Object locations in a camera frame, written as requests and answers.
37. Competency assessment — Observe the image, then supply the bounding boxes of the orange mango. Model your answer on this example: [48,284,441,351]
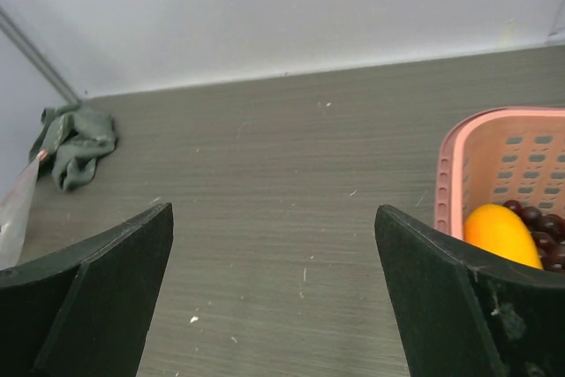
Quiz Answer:
[463,204,543,269]

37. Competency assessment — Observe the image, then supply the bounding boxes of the clear zip top bag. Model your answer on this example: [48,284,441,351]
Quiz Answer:
[0,150,48,269]

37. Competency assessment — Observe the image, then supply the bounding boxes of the green crumpled cloth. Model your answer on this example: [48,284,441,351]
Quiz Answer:
[29,103,117,192]

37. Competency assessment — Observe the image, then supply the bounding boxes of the aluminium left frame post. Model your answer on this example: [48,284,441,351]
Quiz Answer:
[1,7,81,104]

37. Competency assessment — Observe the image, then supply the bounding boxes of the pink plastic basket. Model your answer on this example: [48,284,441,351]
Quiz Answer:
[433,107,564,239]

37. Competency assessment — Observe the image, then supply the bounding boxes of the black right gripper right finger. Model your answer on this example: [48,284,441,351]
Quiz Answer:
[374,205,564,377]

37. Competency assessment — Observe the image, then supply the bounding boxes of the dark red grape bunch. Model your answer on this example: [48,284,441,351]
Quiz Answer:
[502,200,564,275]

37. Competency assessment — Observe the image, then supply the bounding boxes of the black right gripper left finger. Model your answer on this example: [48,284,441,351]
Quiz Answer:
[1,203,173,377]

